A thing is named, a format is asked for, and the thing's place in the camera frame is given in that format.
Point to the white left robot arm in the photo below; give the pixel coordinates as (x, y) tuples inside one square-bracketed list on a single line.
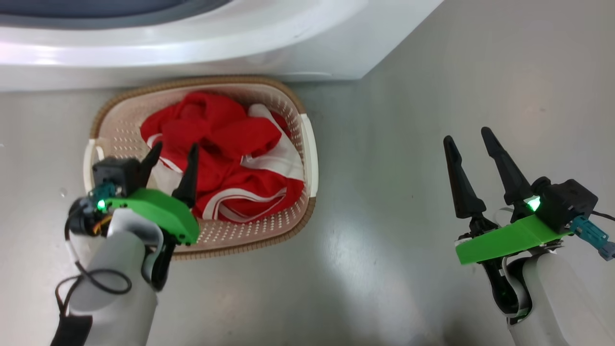
[(115, 288)]

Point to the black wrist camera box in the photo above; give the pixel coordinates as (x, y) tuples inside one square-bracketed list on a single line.
[(115, 173), (569, 204)]

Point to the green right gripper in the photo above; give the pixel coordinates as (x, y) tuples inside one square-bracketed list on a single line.
[(509, 240)]

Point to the red and white garment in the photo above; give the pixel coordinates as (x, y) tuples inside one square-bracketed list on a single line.
[(230, 134)]

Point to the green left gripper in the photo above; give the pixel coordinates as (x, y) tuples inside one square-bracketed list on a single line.
[(163, 211)]

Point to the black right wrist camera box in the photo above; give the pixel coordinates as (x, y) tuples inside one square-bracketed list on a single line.
[(569, 204)]

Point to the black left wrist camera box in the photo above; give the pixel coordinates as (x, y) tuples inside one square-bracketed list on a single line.
[(115, 173)]

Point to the cream laundry basket brown rim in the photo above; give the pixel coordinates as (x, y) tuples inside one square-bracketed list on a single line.
[(240, 235)]

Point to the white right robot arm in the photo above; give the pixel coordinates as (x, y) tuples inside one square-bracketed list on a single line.
[(552, 302)]

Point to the white washing machine body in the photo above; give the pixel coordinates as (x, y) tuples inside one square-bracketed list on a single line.
[(192, 53)]

